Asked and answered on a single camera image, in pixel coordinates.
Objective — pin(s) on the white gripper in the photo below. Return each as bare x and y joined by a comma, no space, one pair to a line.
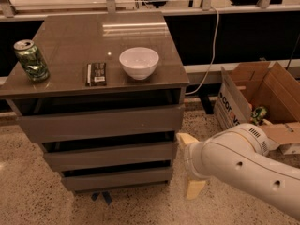
189,160

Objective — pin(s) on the grey bottom drawer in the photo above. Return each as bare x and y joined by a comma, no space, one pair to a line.
118,176

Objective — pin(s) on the grey drawer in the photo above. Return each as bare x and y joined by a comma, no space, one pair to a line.
110,151
58,119
118,176

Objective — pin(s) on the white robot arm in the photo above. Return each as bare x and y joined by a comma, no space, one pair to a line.
238,157

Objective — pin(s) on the grey drawer cabinet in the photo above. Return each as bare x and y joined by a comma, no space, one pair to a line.
70,43

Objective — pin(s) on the grey middle drawer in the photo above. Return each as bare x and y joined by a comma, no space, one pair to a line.
110,151

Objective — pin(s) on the grey top drawer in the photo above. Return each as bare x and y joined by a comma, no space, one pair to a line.
58,119

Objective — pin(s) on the green bag in box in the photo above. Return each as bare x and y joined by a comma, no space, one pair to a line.
258,114

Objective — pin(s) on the blue tape on floor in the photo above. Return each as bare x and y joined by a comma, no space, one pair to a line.
105,195

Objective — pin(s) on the white cardboard box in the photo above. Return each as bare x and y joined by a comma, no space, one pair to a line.
262,84

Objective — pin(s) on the white bowl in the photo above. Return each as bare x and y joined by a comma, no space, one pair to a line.
139,63

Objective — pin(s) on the green soda can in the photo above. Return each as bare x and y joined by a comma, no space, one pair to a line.
31,60

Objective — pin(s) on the metal railing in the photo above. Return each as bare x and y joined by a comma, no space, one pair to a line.
42,8

